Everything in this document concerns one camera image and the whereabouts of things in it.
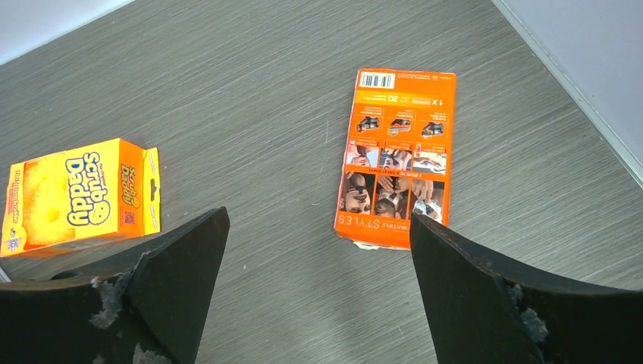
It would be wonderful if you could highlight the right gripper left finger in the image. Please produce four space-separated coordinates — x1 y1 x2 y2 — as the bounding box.
1 207 230 363

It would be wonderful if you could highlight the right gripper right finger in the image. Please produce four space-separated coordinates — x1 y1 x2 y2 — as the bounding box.
410 214 642 364

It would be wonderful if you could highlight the orange sponge box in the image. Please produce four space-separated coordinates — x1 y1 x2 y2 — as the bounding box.
1 138 162 259

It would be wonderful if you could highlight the orange photo printed package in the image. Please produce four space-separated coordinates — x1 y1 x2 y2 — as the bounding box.
334 68 456 249

